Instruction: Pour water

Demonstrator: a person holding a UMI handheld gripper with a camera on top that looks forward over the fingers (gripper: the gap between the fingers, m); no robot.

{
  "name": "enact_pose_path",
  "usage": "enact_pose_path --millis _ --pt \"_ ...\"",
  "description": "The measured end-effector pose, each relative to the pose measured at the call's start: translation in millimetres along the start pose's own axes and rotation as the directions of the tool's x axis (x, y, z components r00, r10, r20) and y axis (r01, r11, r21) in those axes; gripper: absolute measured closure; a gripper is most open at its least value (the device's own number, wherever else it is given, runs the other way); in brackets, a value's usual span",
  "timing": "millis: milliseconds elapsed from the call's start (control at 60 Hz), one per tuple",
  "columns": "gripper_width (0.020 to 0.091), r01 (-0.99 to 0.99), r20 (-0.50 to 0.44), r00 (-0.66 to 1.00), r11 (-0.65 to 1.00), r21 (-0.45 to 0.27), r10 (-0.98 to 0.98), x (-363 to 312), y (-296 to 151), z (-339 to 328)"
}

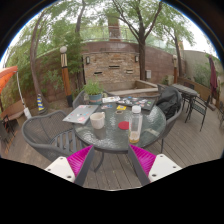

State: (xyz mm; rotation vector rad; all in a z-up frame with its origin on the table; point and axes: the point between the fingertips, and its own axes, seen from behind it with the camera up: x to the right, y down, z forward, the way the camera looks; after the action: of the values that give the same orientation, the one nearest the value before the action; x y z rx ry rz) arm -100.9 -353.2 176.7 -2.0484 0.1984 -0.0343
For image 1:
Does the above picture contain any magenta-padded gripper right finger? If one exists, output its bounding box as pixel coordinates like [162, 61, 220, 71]
[127, 144, 183, 187]

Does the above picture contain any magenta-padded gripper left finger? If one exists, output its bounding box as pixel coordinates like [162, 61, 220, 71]
[44, 144, 96, 187]

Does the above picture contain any clear plastic drink bottle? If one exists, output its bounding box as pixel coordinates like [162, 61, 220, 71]
[128, 105, 144, 145]

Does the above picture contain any flat round red coaster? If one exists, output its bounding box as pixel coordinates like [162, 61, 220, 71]
[117, 120, 130, 131]

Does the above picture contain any grey mesh armchair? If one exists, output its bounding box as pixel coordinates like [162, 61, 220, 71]
[72, 89, 90, 110]
[155, 85, 185, 155]
[21, 109, 88, 163]

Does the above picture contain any white mug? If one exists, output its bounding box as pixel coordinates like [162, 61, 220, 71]
[89, 111, 107, 130]

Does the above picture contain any grey laptop with stickers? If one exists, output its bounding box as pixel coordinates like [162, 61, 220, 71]
[62, 104, 100, 126]

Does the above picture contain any yellow card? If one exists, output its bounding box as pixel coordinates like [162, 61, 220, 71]
[115, 104, 128, 112]

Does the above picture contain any dark laptop with stickers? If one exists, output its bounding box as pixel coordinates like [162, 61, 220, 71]
[117, 95, 157, 112]

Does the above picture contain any small sticker card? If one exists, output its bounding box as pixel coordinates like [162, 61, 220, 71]
[100, 103, 114, 111]

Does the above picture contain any black jacket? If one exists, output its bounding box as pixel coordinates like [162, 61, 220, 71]
[156, 87, 181, 120]

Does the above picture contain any white printed booklet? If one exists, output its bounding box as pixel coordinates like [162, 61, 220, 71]
[101, 95, 121, 104]

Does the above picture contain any blue yellow striped cone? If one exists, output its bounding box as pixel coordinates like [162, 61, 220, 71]
[36, 93, 47, 113]

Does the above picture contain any green plant in blue pot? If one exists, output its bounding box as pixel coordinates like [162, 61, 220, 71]
[82, 79, 105, 106]

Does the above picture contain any black metal patio chair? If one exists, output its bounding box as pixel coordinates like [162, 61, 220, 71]
[184, 94, 210, 132]

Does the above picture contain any dark square patio table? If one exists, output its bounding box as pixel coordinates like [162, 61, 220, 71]
[171, 83, 200, 111]

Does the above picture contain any closed dark red parasol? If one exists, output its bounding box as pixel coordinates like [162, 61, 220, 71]
[208, 54, 220, 103]

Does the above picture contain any orange parasol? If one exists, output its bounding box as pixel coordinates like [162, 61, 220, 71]
[0, 65, 20, 97]

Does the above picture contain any wooden lamp post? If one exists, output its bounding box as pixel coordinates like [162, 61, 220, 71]
[59, 45, 74, 108]
[171, 54, 179, 85]

